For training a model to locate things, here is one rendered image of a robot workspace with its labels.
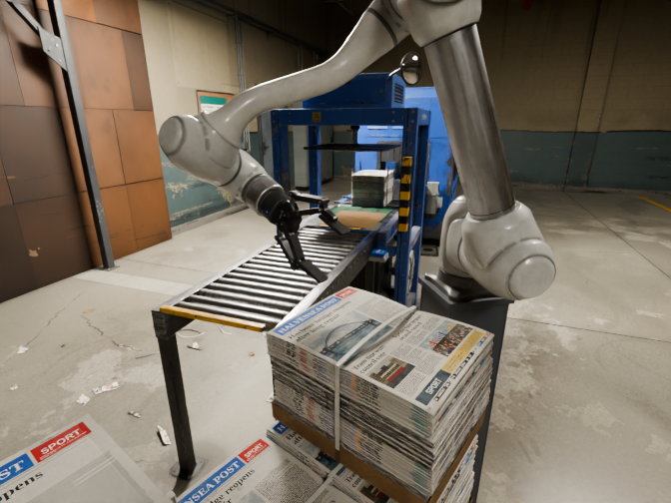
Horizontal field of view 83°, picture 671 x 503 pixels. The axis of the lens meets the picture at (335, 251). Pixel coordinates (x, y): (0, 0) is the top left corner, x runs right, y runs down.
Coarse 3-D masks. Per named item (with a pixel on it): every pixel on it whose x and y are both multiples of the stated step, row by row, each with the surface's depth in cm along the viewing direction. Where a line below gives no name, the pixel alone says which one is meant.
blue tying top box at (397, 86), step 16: (352, 80) 232; (368, 80) 229; (384, 80) 226; (400, 80) 247; (320, 96) 242; (336, 96) 238; (352, 96) 235; (368, 96) 232; (384, 96) 229; (400, 96) 256
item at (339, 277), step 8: (376, 232) 243; (368, 240) 226; (376, 240) 242; (360, 248) 212; (368, 248) 224; (376, 248) 245; (352, 256) 198; (360, 256) 209; (344, 264) 186; (352, 264) 195; (360, 264) 211; (336, 272) 176; (344, 272) 184; (352, 272) 197; (328, 280) 168; (336, 280) 172; (344, 280) 185; (320, 288) 160; (328, 288) 162; (336, 288) 174; (312, 296) 152; (320, 296) 154; (328, 296) 164; (304, 304) 146; (312, 304) 147; (296, 312) 139
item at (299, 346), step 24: (312, 312) 85; (336, 312) 84; (360, 312) 85; (384, 312) 85; (288, 336) 76; (312, 336) 75; (336, 336) 75; (288, 360) 75; (312, 360) 71; (288, 384) 78; (312, 384) 73; (288, 408) 81; (312, 408) 76
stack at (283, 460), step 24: (288, 432) 82; (240, 456) 76; (264, 456) 76; (288, 456) 76; (312, 456) 76; (216, 480) 71; (240, 480) 71; (264, 480) 71; (288, 480) 71; (312, 480) 71; (336, 480) 71; (360, 480) 71; (456, 480) 74
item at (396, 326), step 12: (396, 312) 85; (408, 312) 86; (420, 312) 85; (396, 324) 80; (408, 324) 80; (360, 336) 76; (372, 336) 76; (384, 336) 76; (348, 348) 71; (360, 348) 71; (372, 348) 71; (336, 360) 68; (348, 360) 68; (360, 360) 68; (348, 372) 65; (348, 384) 66; (348, 396) 66; (348, 408) 68; (348, 420) 69; (348, 432) 70; (348, 444) 71
